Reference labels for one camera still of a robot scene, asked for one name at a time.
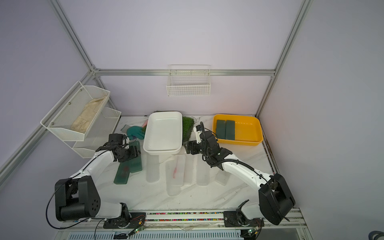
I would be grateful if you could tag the clear pencil case with pink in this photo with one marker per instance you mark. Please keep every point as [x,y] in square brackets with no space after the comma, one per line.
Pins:
[179,170]

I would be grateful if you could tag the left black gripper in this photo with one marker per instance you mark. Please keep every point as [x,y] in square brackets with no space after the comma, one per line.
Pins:
[134,152]

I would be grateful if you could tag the white wire wall basket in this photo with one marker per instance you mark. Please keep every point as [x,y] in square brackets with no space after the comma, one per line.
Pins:
[189,80]

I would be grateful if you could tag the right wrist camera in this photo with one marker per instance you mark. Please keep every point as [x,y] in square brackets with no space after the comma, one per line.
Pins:
[198,131]

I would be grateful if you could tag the beige cloth in shelf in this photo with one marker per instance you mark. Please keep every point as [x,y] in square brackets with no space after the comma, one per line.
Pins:
[84,120]

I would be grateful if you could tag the green rubber glove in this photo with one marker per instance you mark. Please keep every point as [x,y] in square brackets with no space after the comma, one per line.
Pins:
[134,132]

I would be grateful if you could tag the green artificial grass mat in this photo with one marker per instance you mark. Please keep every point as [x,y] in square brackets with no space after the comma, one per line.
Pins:
[188,127]

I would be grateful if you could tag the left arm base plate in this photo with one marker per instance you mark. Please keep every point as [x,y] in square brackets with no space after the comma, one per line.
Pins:
[134,221]

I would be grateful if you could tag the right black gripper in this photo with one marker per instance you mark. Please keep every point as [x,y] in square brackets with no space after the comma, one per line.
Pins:
[191,143]

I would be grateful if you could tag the white plastic storage box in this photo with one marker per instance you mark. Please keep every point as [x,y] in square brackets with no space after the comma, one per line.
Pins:
[153,147]

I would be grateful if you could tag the upper white mesh shelf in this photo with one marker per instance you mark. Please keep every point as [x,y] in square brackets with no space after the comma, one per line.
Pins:
[60,118]

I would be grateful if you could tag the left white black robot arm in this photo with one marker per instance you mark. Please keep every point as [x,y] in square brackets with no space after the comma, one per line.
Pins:
[77,197]

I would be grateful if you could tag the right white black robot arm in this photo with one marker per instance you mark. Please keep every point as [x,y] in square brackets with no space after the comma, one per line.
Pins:
[275,197]

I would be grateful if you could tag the lower white mesh shelf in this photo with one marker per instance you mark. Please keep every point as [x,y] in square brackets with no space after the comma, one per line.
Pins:
[98,134]

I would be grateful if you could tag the pink object behind box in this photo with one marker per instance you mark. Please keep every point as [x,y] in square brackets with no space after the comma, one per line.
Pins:
[145,124]

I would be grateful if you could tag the white mesh shelf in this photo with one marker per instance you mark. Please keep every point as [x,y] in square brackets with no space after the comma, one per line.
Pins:
[98,134]
[60,118]

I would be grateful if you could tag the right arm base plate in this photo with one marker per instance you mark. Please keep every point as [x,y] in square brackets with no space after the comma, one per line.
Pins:
[238,219]

